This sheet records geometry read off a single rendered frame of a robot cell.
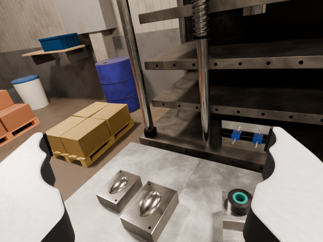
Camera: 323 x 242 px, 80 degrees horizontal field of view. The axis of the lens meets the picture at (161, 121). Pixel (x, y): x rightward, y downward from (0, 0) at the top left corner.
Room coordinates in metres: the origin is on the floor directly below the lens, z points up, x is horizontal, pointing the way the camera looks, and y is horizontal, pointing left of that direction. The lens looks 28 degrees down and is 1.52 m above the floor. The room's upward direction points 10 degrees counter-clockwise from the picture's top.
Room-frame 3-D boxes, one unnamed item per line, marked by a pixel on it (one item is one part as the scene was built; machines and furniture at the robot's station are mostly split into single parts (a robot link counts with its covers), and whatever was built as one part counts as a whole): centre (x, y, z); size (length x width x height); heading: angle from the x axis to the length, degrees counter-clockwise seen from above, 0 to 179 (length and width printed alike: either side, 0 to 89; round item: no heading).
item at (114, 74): (3.65, 0.67, 0.48); 0.66 x 0.64 x 0.96; 60
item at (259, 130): (1.05, -0.58, 0.87); 0.50 x 0.27 x 0.17; 144
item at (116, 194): (0.68, 0.25, 0.83); 0.17 x 0.13 x 0.06; 144
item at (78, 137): (2.59, 1.04, 0.20); 1.13 x 0.82 x 0.39; 154
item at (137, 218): (0.53, 0.10, 0.84); 0.20 x 0.15 x 0.07; 144
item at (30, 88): (4.76, 2.98, 0.36); 0.59 x 0.59 x 0.72
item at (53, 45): (4.10, 1.62, 1.37); 0.58 x 0.43 x 0.23; 60
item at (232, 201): (0.43, -0.21, 0.93); 0.08 x 0.08 x 0.04
